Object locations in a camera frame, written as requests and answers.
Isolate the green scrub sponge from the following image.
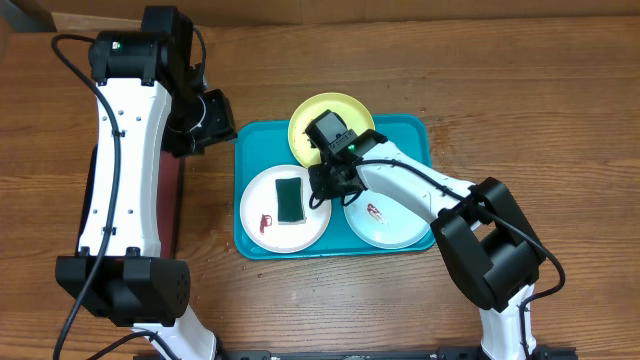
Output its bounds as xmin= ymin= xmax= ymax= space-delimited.
xmin=275 ymin=177 xmax=305 ymax=224

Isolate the white plate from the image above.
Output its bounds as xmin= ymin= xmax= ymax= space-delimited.
xmin=239 ymin=165 xmax=331 ymax=254

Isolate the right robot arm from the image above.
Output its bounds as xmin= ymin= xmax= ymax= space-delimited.
xmin=306 ymin=126 xmax=552 ymax=359

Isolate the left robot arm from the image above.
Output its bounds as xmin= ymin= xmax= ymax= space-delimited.
xmin=55 ymin=6 xmax=237 ymax=359

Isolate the teal plastic tray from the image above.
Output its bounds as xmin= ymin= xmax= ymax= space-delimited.
xmin=234 ymin=114 xmax=431 ymax=260

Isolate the dark red tray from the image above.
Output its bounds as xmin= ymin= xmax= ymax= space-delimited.
xmin=76 ymin=145 xmax=183 ymax=258

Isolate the light blue plate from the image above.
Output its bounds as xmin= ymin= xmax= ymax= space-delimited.
xmin=343 ymin=191 xmax=430 ymax=250

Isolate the yellow-green plate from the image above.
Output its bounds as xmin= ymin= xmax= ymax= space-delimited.
xmin=288 ymin=92 xmax=375 ymax=168

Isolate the cardboard backdrop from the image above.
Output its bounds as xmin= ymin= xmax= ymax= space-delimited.
xmin=34 ymin=0 xmax=640 ymax=32

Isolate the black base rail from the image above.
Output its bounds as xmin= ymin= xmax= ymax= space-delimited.
xmin=219 ymin=345 xmax=581 ymax=360

